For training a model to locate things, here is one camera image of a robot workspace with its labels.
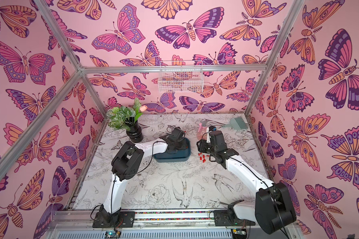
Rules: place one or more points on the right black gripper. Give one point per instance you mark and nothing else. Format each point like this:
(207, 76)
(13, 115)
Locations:
(205, 148)

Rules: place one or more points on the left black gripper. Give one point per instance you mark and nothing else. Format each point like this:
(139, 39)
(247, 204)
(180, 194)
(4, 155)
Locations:
(184, 144)

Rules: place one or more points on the teal plastic storage box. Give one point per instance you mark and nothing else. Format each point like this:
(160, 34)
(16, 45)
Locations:
(177, 155)

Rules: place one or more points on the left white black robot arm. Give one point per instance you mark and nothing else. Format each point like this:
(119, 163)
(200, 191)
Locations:
(125, 165)

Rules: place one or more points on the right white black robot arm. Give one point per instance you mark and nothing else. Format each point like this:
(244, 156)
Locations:
(273, 209)

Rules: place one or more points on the pink spray bottle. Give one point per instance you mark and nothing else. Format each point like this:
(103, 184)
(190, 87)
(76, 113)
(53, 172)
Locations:
(201, 133)

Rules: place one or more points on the green dustpan brush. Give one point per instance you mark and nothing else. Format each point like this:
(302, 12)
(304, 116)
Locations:
(237, 123)

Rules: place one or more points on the green plant in black vase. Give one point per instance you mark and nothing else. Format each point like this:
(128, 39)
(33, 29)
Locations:
(127, 118)

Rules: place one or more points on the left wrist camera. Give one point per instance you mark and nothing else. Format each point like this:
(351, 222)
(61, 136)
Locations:
(177, 134)

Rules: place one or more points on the white wire basket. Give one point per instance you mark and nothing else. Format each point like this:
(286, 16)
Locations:
(181, 76)

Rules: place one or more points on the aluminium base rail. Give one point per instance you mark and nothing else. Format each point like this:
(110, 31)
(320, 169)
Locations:
(163, 224)

